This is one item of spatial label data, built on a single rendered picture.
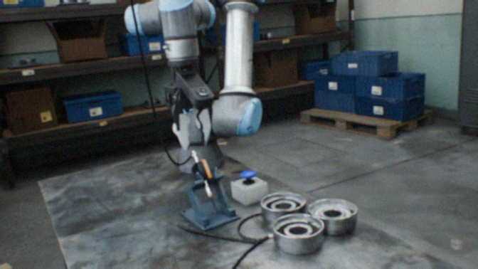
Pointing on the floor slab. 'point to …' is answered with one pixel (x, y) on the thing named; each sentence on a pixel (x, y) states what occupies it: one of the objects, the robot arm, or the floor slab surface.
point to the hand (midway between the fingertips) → (196, 143)
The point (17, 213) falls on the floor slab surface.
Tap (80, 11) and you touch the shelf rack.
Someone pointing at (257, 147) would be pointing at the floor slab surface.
